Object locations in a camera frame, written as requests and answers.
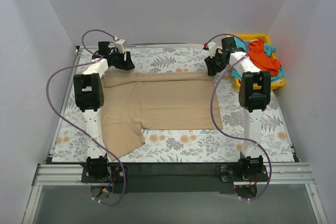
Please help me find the beige t shirt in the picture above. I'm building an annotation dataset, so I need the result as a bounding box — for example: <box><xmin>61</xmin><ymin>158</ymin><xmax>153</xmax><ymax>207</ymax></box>
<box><xmin>101</xmin><ymin>71</ymin><xmax>223</xmax><ymax>159</ymax></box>

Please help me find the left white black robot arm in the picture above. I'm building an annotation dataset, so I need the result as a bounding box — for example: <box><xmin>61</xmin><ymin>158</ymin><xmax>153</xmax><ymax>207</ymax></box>
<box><xmin>74</xmin><ymin>39</ymin><xmax>135</xmax><ymax>182</ymax></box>

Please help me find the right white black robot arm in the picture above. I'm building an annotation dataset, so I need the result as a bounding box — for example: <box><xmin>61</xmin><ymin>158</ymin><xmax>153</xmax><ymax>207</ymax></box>
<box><xmin>203</xmin><ymin>34</ymin><xmax>271</xmax><ymax>186</ymax></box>

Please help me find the turquoise t shirt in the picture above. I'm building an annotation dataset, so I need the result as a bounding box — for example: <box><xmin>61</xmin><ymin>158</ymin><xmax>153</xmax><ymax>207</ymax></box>
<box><xmin>234</xmin><ymin>36</ymin><xmax>284</xmax><ymax>83</ymax></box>

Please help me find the orange t shirt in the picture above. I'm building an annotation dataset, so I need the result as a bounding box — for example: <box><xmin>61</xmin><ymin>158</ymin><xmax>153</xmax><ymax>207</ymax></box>
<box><xmin>248</xmin><ymin>39</ymin><xmax>281</xmax><ymax>77</ymax></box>

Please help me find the floral patterned table mat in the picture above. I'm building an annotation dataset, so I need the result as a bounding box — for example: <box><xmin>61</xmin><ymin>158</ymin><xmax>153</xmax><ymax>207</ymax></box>
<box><xmin>49</xmin><ymin>46</ymin><xmax>294</xmax><ymax>163</ymax></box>

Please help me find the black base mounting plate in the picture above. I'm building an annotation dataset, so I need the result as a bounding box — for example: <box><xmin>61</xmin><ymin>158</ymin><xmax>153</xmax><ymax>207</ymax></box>
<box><xmin>81</xmin><ymin>163</ymin><xmax>270</xmax><ymax>195</ymax></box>

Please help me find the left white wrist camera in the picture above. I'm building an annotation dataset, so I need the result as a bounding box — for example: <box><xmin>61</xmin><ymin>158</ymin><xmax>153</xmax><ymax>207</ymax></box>
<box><xmin>114</xmin><ymin>39</ymin><xmax>127</xmax><ymax>54</ymax></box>

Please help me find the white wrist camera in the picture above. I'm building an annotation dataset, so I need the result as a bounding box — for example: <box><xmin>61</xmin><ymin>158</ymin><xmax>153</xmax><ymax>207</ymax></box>
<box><xmin>114</xmin><ymin>39</ymin><xmax>127</xmax><ymax>54</ymax></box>
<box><xmin>203</xmin><ymin>41</ymin><xmax>217</xmax><ymax>58</ymax></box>

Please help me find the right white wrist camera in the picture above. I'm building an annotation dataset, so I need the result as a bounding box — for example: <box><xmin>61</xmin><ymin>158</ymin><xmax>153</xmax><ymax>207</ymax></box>
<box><xmin>203</xmin><ymin>41</ymin><xmax>217</xmax><ymax>58</ymax></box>

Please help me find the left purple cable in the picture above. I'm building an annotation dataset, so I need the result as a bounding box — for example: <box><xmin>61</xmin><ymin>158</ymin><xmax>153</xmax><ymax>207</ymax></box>
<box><xmin>46</xmin><ymin>29</ymin><xmax>127</xmax><ymax>206</ymax></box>

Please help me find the aluminium frame rail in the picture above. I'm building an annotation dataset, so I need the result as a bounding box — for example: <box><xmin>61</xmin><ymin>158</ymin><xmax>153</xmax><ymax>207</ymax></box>
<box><xmin>33</xmin><ymin>162</ymin><xmax>314</xmax><ymax>185</ymax></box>

